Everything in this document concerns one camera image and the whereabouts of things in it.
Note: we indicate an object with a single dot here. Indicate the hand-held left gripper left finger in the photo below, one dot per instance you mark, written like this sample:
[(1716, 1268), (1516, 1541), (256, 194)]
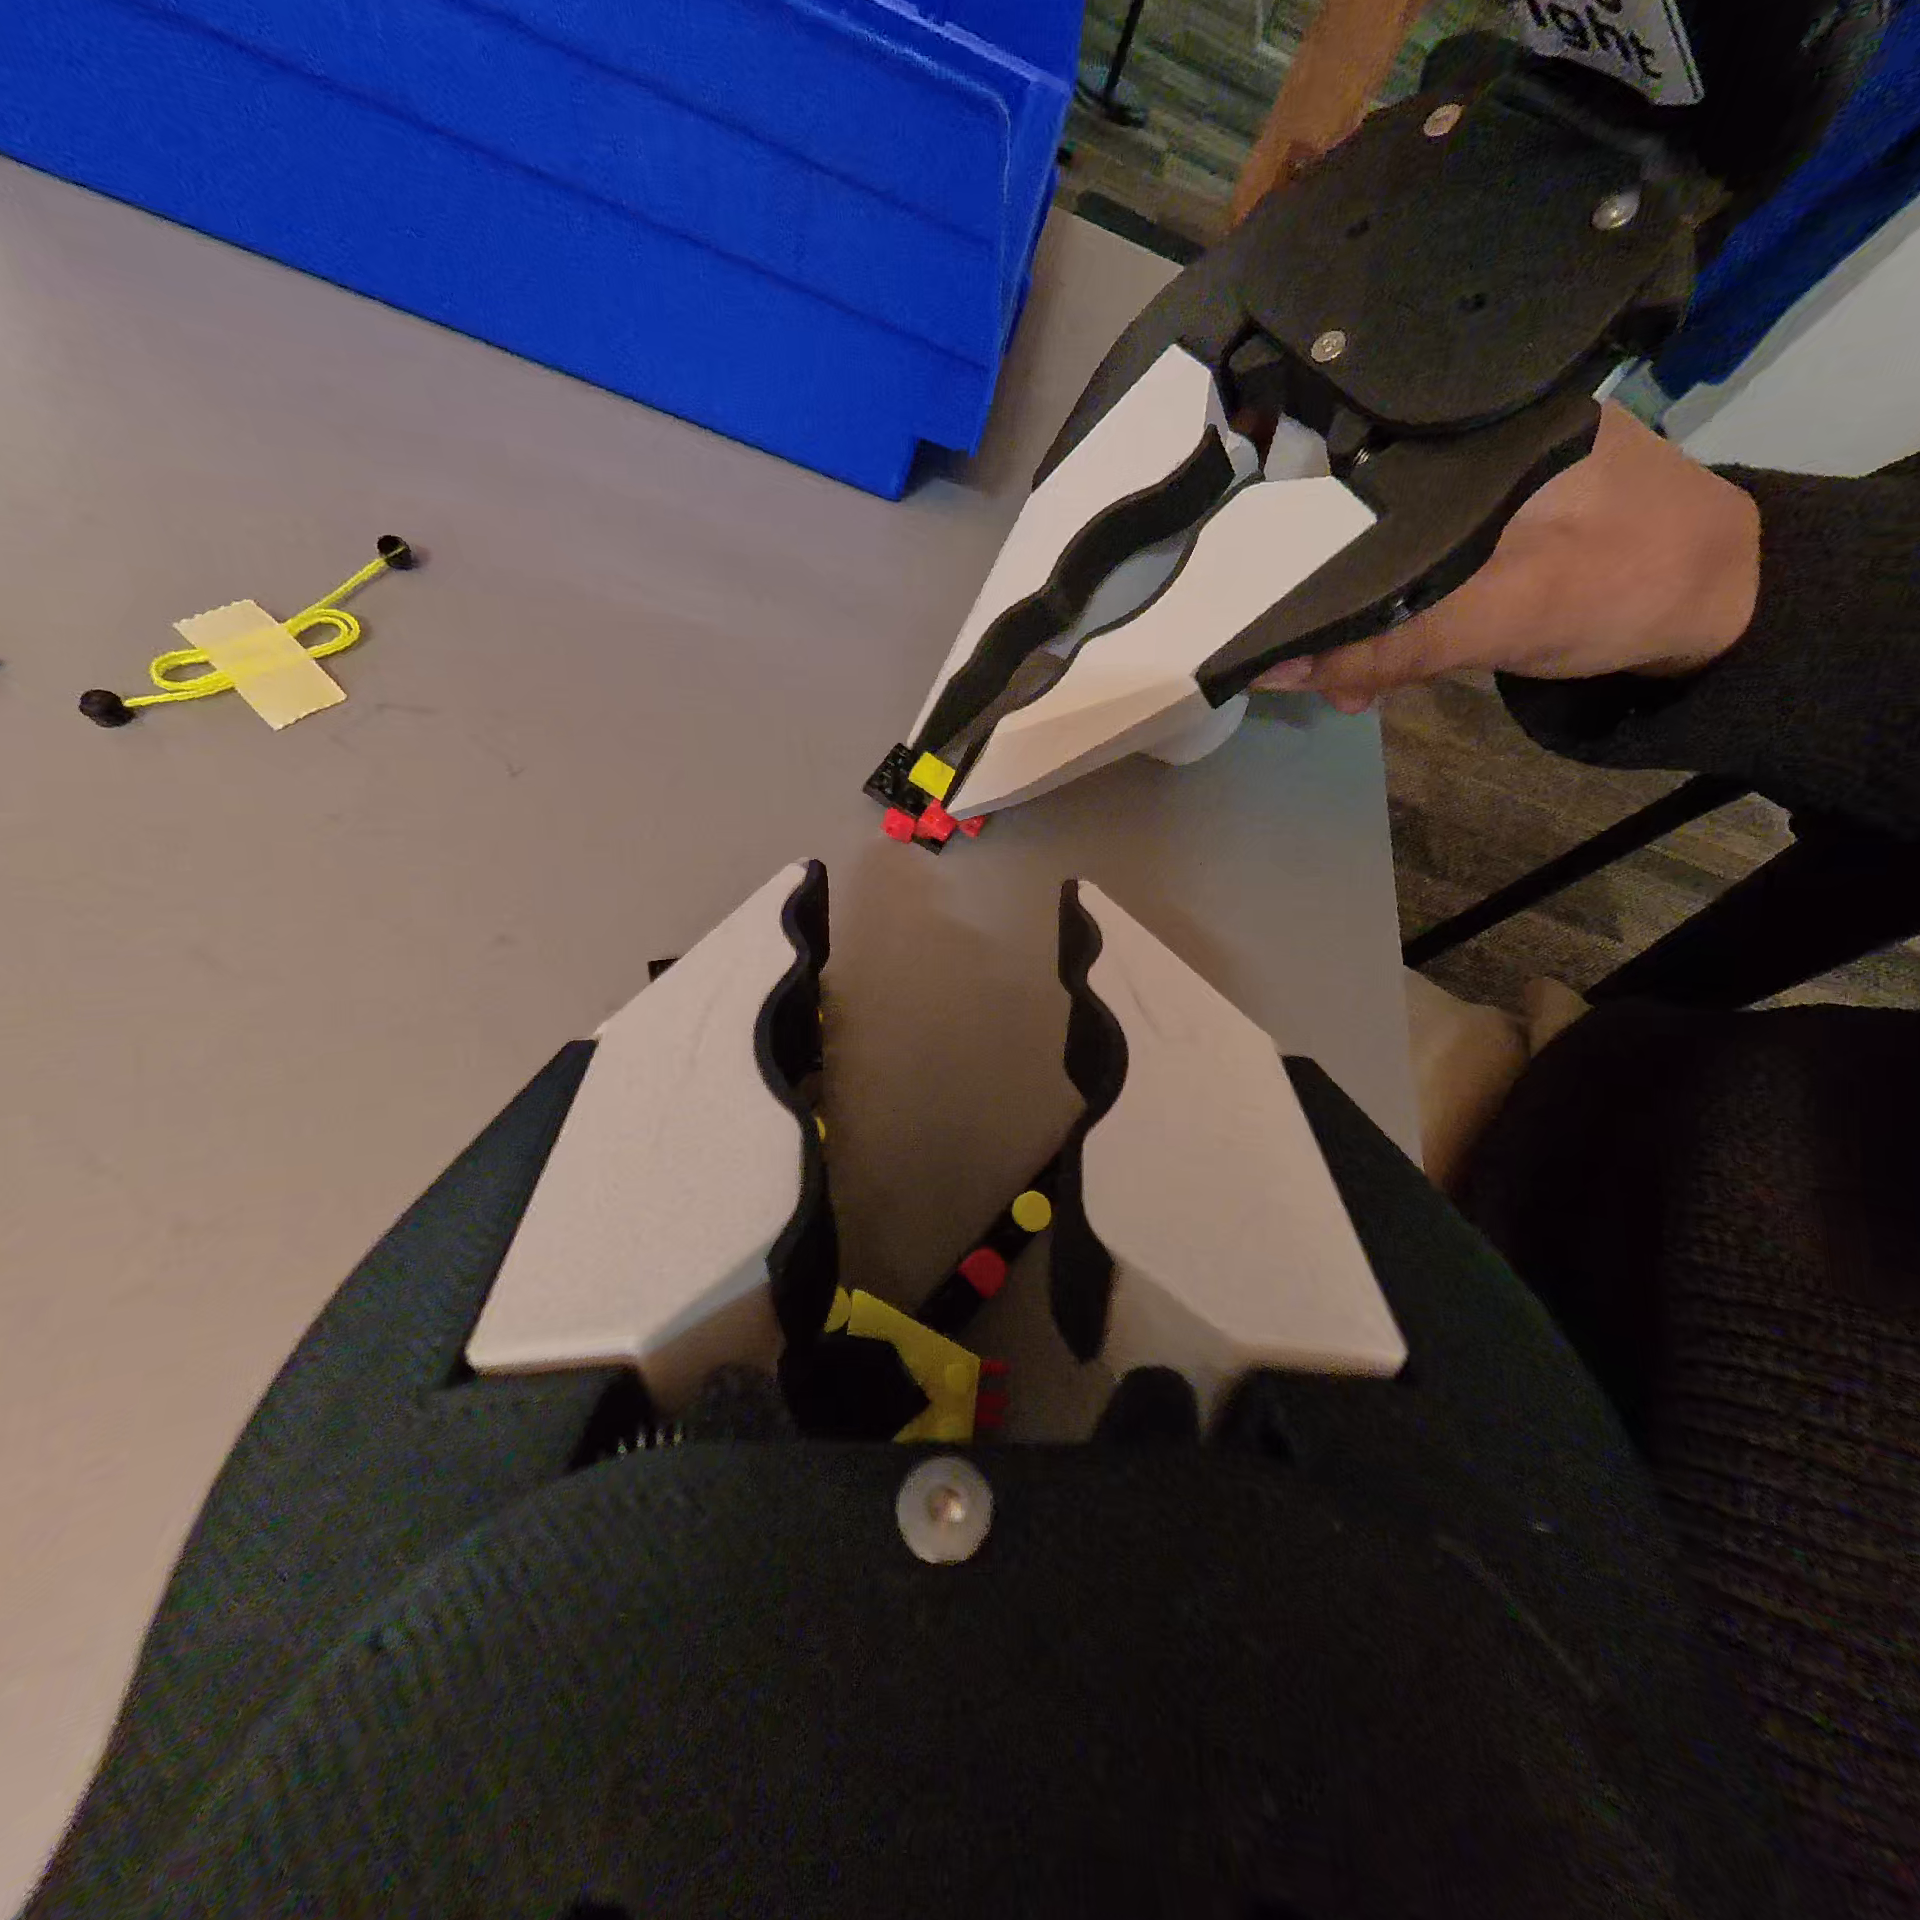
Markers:
[(661, 1171)]

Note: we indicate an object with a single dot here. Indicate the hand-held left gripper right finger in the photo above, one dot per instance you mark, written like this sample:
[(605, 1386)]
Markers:
[(1213, 1186)]

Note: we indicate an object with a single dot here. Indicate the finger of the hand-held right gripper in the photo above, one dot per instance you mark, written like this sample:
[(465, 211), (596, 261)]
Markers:
[(1213, 599), (1094, 495)]

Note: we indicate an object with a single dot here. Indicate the black yellow lego spider model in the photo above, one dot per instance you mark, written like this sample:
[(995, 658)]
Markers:
[(901, 1336)]

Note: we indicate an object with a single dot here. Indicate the small black red lego assembly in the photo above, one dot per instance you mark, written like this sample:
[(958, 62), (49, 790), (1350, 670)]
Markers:
[(932, 778)]

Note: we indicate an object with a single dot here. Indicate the person's right forearm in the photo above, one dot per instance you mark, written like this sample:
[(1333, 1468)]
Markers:
[(1845, 629)]

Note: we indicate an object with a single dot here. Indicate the person's right hand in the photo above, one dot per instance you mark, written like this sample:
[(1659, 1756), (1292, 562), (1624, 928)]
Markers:
[(1634, 570)]

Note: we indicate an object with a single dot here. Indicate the brown wooden leg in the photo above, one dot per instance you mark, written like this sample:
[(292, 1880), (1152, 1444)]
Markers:
[(1318, 90)]

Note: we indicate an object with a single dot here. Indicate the blue plastic crate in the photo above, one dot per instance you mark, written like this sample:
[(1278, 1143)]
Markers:
[(1800, 284)]

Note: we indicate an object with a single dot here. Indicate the black chair base bar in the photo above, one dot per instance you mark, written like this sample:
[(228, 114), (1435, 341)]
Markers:
[(1588, 869)]

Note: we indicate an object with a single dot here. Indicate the person's dark knitted sweater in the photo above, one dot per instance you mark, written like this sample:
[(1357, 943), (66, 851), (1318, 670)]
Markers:
[(1723, 1424)]

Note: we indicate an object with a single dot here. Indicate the blue plastic bin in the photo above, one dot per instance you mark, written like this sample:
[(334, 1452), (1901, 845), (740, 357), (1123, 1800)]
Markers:
[(600, 195)]

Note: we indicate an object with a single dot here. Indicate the pale masking tape strip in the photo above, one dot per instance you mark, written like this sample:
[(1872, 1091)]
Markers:
[(276, 669)]

